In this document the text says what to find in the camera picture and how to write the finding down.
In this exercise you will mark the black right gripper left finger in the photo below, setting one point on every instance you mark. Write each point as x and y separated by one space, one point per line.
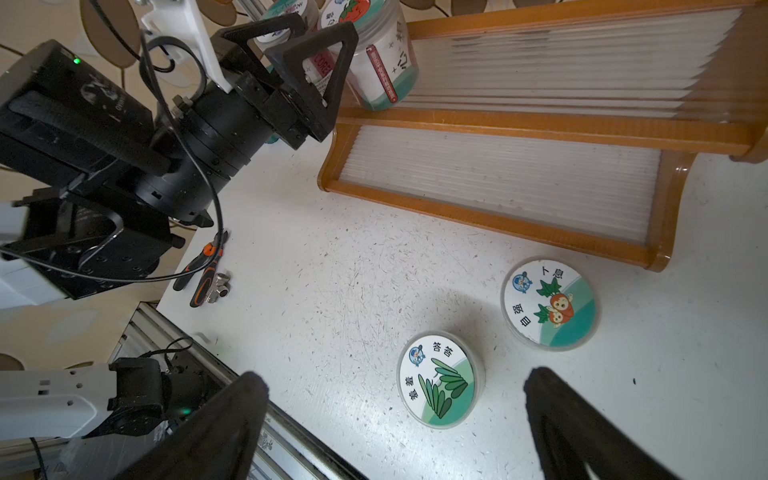
217 442

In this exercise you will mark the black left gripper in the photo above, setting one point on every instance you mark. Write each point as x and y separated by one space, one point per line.
301 97

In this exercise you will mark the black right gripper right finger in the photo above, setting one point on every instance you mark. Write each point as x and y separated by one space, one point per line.
575 441

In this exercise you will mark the tomato lid seed jar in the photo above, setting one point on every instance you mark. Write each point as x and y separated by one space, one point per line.
384 69

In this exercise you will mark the lidded seed jar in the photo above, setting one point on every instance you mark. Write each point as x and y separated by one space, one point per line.
549 305

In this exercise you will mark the green lid seed jar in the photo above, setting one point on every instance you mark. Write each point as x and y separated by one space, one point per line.
440 379

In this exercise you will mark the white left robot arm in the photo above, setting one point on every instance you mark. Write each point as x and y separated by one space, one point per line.
115 174

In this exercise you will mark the wooden three-tier shelf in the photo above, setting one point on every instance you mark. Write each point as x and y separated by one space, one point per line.
573 125

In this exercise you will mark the metal tee pipe fitting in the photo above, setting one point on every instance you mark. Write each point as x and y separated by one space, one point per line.
220 287

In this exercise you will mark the orange black pliers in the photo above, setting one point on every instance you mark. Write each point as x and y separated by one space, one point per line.
208 260

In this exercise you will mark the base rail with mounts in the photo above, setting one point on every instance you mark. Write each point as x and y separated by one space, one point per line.
92 421

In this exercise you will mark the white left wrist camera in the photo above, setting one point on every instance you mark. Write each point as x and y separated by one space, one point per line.
183 20

